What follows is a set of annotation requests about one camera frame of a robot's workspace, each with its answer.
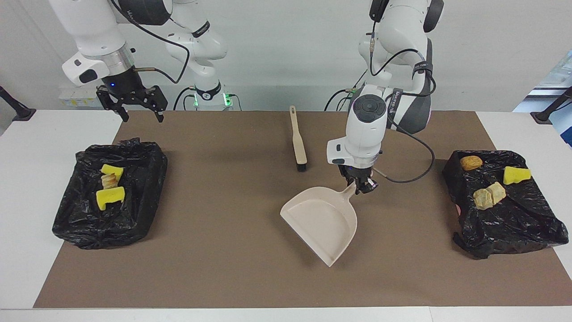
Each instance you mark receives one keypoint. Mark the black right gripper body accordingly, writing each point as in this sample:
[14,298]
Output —
[123,87]

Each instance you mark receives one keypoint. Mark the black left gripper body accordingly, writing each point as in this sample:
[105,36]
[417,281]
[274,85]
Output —
[357,172]

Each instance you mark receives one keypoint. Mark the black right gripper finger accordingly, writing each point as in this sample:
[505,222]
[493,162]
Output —
[114,105]
[158,103]

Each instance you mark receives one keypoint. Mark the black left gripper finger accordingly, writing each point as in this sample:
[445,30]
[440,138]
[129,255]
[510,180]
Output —
[368,184]
[351,179]

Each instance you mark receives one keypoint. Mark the beige plastic dustpan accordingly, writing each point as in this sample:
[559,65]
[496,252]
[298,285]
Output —
[321,219]

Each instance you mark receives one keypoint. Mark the small notched yellow sponge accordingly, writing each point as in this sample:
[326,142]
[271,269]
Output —
[111,170]

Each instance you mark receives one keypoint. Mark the beige hand brush black bristles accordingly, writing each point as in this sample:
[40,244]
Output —
[298,138]

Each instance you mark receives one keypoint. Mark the beige bread chunk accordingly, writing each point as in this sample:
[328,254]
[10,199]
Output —
[108,181]

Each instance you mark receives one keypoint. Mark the large notched yellow sponge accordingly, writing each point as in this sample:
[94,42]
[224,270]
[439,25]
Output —
[109,197]

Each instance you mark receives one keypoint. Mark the brown bread roll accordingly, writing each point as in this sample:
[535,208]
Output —
[471,163]

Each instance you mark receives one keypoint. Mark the pale croissant piece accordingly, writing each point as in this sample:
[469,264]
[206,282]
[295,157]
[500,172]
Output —
[482,199]

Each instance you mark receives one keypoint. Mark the yellow sponge piece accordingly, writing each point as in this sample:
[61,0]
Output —
[516,175]

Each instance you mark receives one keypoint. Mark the black bag-lined trash bin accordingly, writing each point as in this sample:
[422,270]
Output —
[514,223]
[134,223]

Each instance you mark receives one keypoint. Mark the black stand foot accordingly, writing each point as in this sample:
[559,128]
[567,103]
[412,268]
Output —
[547,115]
[20,112]

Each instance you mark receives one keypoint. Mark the brown table mat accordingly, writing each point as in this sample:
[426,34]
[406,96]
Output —
[223,268]

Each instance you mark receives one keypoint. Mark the white wall socket box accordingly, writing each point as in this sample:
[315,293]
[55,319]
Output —
[78,100]

